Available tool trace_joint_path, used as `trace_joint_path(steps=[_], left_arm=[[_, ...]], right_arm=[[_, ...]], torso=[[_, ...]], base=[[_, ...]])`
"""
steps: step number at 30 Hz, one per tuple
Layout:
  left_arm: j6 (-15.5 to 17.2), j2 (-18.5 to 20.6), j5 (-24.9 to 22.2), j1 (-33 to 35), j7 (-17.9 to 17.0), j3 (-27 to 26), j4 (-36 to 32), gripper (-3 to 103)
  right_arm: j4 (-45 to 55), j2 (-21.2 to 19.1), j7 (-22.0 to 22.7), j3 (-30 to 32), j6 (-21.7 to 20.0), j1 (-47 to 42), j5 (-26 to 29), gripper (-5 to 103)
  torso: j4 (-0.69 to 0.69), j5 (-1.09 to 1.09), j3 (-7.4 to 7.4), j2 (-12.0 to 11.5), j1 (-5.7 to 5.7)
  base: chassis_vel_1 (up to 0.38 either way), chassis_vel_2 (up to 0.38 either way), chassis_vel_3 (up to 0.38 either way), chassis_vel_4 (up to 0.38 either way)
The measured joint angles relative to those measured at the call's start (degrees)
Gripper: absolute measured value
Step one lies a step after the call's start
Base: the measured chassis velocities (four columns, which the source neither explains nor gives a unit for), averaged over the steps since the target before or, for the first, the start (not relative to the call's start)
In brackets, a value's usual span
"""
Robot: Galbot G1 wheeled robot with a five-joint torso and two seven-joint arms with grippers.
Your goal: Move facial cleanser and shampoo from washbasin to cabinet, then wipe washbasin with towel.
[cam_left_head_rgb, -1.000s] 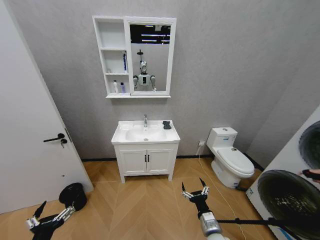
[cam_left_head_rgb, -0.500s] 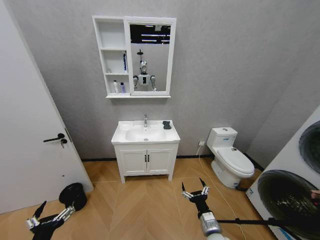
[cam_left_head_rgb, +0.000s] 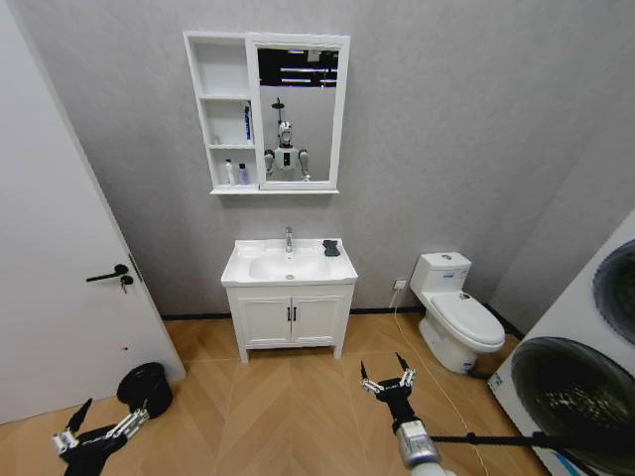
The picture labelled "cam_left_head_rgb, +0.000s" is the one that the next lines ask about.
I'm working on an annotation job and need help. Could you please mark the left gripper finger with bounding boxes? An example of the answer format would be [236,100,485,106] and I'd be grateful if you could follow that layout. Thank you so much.
[52,397,94,454]
[104,400,152,442]

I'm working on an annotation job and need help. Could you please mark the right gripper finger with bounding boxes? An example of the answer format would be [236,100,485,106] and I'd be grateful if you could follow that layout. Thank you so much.
[359,361,382,397]
[394,352,418,391]

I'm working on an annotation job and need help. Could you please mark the white vanity cabinet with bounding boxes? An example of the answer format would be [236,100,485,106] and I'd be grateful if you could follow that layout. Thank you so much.
[225,284,356,365]

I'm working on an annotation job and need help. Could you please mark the white ceramic washbasin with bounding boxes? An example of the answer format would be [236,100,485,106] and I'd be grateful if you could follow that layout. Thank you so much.
[220,237,359,289]

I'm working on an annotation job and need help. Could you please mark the black trash bin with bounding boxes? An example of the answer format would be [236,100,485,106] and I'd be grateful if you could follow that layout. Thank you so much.
[116,361,175,418]

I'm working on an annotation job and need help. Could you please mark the white toilet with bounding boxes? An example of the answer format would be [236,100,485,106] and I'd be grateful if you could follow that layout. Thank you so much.
[410,251,507,375]

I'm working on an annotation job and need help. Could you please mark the black baseboard strip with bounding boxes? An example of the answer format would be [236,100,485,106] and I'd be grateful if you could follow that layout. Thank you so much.
[158,305,523,343]

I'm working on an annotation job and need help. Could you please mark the dark round drum door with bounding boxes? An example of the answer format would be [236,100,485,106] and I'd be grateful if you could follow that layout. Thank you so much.
[591,241,635,337]
[509,336,635,450]

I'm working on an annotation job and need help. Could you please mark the white stacked laundry machine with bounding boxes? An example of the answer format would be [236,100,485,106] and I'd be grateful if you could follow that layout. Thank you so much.
[487,206,635,476]

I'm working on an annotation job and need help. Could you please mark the white door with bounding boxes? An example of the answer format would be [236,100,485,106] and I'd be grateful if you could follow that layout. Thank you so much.
[0,0,188,425]

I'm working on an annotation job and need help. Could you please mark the white framed mirror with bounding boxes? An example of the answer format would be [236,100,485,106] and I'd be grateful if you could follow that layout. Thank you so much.
[256,46,341,182]

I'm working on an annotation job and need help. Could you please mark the thin white cable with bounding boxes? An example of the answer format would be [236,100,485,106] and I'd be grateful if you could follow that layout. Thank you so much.
[390,287,495,476]

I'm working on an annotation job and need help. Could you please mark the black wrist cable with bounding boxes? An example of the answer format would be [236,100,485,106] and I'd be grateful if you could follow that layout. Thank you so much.
[427,429,635,455]

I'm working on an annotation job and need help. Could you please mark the black door lever handle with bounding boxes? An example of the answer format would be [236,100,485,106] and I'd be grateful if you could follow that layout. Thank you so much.
[85,263,130,285]

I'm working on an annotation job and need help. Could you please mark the white wall cabinet with shelves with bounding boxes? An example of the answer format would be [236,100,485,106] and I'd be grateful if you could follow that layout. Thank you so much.
[183,30,352,196]

